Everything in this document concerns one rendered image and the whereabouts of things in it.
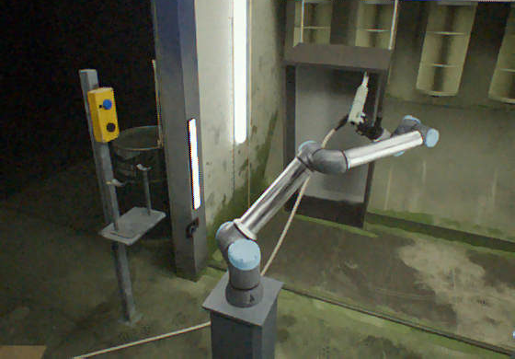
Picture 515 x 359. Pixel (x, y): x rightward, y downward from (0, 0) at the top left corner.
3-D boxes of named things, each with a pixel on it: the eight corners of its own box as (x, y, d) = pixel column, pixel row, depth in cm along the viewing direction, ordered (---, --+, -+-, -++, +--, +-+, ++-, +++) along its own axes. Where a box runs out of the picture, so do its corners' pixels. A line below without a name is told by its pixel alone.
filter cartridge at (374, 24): (371, 103, 320) (383, -2, 285) (339, 95, 347) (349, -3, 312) (396, 97, 339) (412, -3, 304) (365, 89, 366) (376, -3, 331)
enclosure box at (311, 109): (296, 184, 315) (298, 41, 246) (369, 198, 295) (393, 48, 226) (283, 211, 289) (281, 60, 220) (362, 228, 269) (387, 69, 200)
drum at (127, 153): (112, 225, 349) (97, 136, 312) (164, 202, 388) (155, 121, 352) (148, 251, 313) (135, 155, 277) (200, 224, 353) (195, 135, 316)
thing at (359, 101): (334, 145, 201) (361, 121, 184) (326, 140, 201) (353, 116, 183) (350, 94, 232) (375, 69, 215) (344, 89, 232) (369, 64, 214)
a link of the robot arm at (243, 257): (234, 292, 171) (233, 261, 164) (223, 269, 185) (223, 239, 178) (264, 284, 176) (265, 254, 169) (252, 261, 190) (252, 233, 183)
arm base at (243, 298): (254, 313, 173) (255, 296, 168) (218, 300, 179) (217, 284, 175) (268, 286, 189) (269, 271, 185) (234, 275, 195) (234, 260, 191)
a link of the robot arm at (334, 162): (322, 162, 167) (442, 126, 184) (309, 152, 177) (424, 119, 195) (323, 184, 172) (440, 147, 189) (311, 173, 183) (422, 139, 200)
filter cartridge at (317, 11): (320, 85, 382) (328, -4, 346) (331, 94, 350) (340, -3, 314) (286, 85, 378) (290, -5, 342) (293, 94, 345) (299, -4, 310)
